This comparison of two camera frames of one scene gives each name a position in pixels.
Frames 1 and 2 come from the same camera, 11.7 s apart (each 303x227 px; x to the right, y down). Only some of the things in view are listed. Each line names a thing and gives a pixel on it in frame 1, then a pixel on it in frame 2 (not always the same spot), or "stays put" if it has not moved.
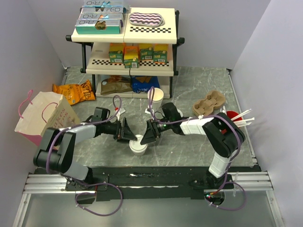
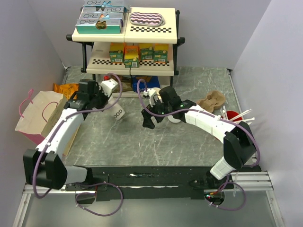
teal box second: (101, 16) stays put
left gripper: (127, 133) to (106, 100)
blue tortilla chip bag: (142, 83) stays put
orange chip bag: (75, 93) stays put
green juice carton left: (116, 52) stays put
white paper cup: (138, 154) to (113, 109)
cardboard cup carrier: (205, 107) stays put
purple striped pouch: (152, 20) stays put
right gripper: (151, 134) to (147, 120)
